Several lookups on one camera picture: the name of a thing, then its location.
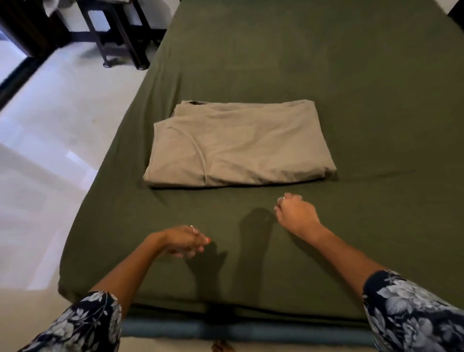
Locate person's left hand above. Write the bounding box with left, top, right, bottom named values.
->
left=158, top=225, right=211, bottom=258

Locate person's right hand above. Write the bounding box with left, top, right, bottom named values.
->
left=274, top=192, right=323, bottom=241

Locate person's right forearm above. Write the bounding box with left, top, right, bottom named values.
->
left=304, top=222, right=385, bottom=299

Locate person's left forearm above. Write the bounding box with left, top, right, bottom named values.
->
left=89, top=232, right=167, bottom=320

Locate dark green bed sheet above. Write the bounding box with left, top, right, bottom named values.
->
left=58, top=0, right=464, bottom=321

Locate folded beige garment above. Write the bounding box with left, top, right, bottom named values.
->
left=143, top=99, right=338, bottom=188

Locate blue mattress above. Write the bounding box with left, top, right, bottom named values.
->
left=121, top=315, right=375, bottom=346

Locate blue floral sleeve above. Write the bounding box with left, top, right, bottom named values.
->
left=362, top=269, right=464, bottom=352
left=17, top=290, right=123, bottom=352

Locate dark wooden cabinet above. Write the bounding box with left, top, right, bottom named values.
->
left=0, top=0, right=71, bottom=60

